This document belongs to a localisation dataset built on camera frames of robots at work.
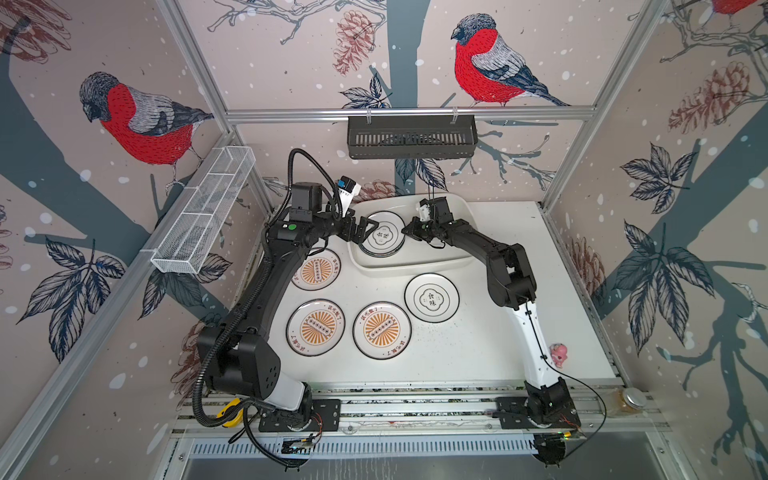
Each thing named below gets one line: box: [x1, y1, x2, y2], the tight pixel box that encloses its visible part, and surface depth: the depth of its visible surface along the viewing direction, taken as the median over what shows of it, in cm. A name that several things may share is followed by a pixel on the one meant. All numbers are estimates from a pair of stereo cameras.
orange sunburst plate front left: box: [286, 298, 346, 357], surface depth 90 cm
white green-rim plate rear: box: [404, 272, 460, 324], surface depth 97 cm
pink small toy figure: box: [549, 343, 568, 369], surface depth 84 cm
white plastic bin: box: [348, 234, 478, 270], surface depth 103 cm
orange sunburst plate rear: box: [291, 248, 342, 291], surface depth 103 cm
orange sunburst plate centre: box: [352, 300, 413, 360], surface depth 90 cm
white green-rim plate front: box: [360, 210, 406, 258], surface depth 109 cm
